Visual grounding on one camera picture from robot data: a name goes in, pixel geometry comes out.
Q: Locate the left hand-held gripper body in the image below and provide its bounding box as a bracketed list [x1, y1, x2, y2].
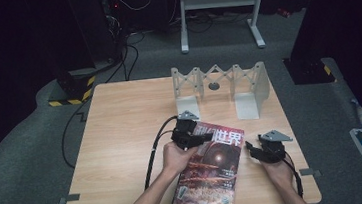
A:
[168, 108, 205, 152]

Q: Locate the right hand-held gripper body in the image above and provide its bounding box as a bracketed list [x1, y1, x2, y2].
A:
[255, 127, 296, 166]

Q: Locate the grey expandable book rack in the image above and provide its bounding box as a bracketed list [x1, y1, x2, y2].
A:
[170, 57, 275, 129]

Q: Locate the red cover magazine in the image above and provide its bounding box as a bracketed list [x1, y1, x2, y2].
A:
[163, 117, 252, 204]

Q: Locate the person's right hand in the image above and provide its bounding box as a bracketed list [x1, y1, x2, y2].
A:
[260, 156, 297, 192]

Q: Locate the person's left hand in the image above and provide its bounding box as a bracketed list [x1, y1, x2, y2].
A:
[159, 137, 203, 179]

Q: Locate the round grey table grommet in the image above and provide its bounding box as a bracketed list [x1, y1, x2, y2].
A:
[207, 81, 221, 92]

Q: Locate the black base with yellow stripes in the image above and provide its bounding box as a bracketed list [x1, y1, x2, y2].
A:
[45, 67, 100, 109]
[281, 53, 339, 88]

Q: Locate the small red object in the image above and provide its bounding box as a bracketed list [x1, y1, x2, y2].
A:
[276, 6, 292, 19]

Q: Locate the white metal stand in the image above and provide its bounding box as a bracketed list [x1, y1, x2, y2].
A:
[175, 0, 274, 57]

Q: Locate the dark computer tower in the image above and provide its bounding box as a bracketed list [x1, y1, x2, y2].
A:
[64, 0, 127, 67]

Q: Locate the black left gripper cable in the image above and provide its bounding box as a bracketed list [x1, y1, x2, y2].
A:
[136, 114, 186, 191]

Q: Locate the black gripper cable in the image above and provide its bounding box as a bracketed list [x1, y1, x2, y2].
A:
[136, 114, 186, 191]
[282, 155, 305, 201]

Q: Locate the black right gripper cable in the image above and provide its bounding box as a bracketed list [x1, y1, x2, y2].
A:
[282, 155, 305, 201]

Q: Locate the bundle of black cables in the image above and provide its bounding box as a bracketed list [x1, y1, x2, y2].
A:
[99, 30, 151, 84]

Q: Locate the black floor cable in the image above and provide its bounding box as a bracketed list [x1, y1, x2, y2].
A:
[55, 95, 101, 171]

